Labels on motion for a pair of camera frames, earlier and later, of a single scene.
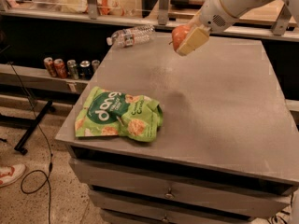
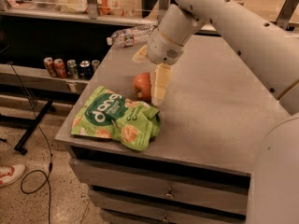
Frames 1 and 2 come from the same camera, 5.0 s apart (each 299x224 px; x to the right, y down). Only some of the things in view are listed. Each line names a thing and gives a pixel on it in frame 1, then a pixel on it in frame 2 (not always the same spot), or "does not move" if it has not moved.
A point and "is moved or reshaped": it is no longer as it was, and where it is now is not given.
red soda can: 60,70 does not move
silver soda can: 72,69 does not move
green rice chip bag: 103,112 is moved or reshaped
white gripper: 212,13 to 163,49
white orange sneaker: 10,174 does not move
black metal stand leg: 19,147 does not move
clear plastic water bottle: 132,36 does not move
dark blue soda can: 85,70 does not move
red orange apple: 178,34 is moved or reshaped
